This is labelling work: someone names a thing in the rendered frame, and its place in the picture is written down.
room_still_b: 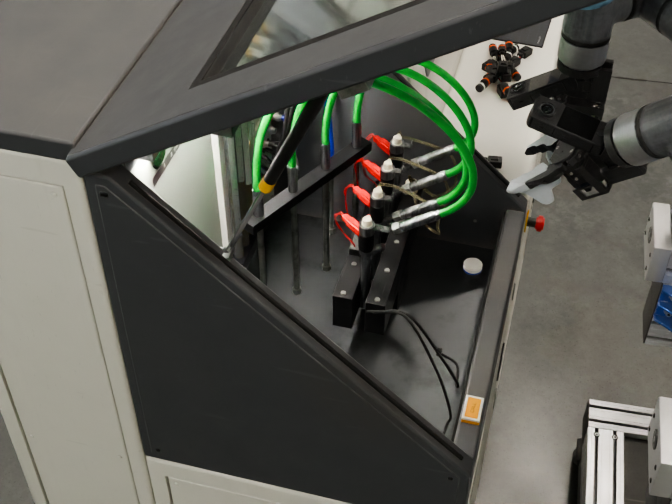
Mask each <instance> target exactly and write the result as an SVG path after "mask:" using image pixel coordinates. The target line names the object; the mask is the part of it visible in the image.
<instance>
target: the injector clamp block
mask: <svg viewBox="0 0 672 504"><path fill-rule="evenodd" d="M414 205H415V204H414V200H413V197H412V196H410V195H408V194H407V195H405V194H402V197H401V200H400V203H399V206H398V209H397V211H398V210H401V209H405V208H408V207H410V206H414ZM417 229H418V227H416V228H414V229H410V230H407V231H404V232H402V233H399V234H396V235H395V234H394V232H393V231H392V226H391V230H390V233H389V235H388V238H387V241H386V244H385V246H386V250H385V251H383V252H380V261H379V264H378V267H377V270H376V273H375V276H374V279H371V278H370V290H369V293H368V296H367V299H366V302H365V332H370V333H375V334H380V335H384V334H385V331H386V328H387V324H388V321H389V318H390V315H391V314H393V313H391V314H372V313H366V311H367V310H388V309H397V310H398V309H399V306H400V303H401V300H402V296H403V293H404V290H405V287H406V283H407V278H408V264H409V255H410V252H411V248H412V245H413V242H414V239H415V236H416V233H417ZM360 256H361V255H360ZM360 256H354V255H350V254H349V253H348V256H347V258H346V261H345V264H344V266H343V269H342V272H341V274H340V277H339V280H338V282H337V285H336V288H335V290H334V293H333V296H332V324H333V325H335V326H340V327H345V328H350V329H352V327H353V324H354V321H355V318H356V315H357V312H358V309H359V308H361V307H360V281H361V264H360Z"/></svg>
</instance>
